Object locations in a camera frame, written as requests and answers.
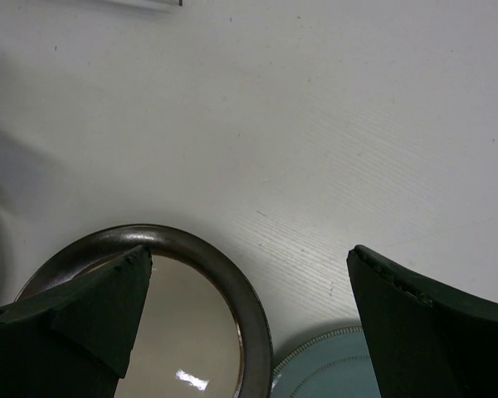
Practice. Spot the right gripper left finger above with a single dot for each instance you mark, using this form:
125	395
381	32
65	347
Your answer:
75	339

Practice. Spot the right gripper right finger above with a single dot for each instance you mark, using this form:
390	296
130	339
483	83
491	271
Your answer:
425	338

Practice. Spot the light blue ceramic plate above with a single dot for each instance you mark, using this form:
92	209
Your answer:
333	364

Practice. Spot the brown rimmed cream plate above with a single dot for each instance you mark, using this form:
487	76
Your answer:
254	334

